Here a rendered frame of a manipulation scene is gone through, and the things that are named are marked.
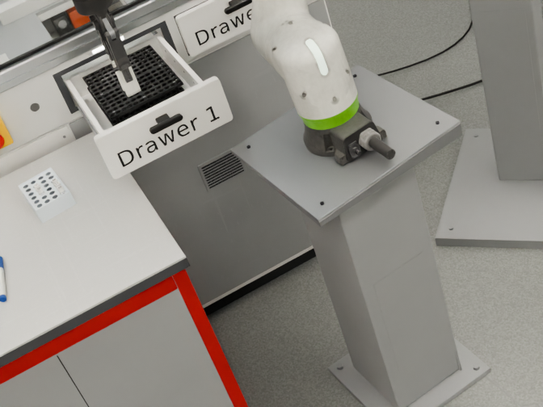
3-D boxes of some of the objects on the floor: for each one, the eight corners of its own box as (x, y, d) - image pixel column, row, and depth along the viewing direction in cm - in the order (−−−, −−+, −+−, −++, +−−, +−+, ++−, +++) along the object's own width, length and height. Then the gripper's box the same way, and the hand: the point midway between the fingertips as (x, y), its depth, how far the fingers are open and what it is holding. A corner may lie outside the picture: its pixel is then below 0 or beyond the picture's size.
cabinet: (391, 224, 303) (330, -7, 254) (81, 396, 285) (-51, 182, 235) (261, 94, 376) (193, -106, 326) (6, 224, 358) (-106, 33, 308)
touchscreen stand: (599, 250, 273) (567, -99, 210) (436, 245, 291) (361, -77, 228) (615, 133, 307) (591, -198, 243) (467, 136, 325) (409, -171, 262)
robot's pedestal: (491, 371, 253) (442, 134, 206) (397, 440, 245) (323, 210, 198) (417, 309, 275) (357, 82, 228) (328, 371, 267) (247, 148, 220)
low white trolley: (285, 476, 246) (186, 255, 199) (53, 613, 235) (-111, 413, 188) (199, 335, 290) (100, 127, 243) (0, 444, 279) (-144, 249, 232)
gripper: (60, -18, 195) (104, 83, 210) (81, 10, 183) (126, 115, 198) (95, -33, 196) (137, 68, 211) (118, -7, 184) (161, 98, 199)
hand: (126, 77), depth 202 cm, fingers closed
